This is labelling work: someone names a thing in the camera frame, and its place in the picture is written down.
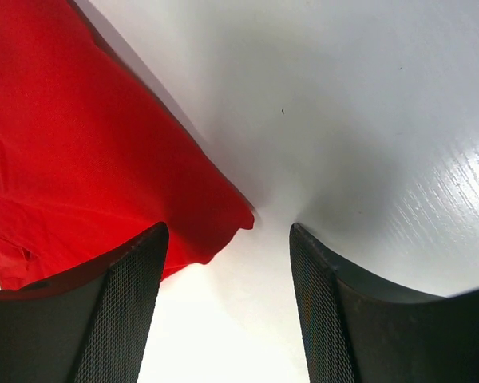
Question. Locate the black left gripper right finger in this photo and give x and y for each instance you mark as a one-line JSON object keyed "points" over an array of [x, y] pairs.
{"points": [[359, 327]]}

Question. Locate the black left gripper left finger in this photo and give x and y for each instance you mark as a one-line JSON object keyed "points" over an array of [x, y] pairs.
{"points": [[89, 323]]}

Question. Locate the bright red t shirt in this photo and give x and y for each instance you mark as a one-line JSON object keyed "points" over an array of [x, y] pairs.
{"points": [[90, 158]]}

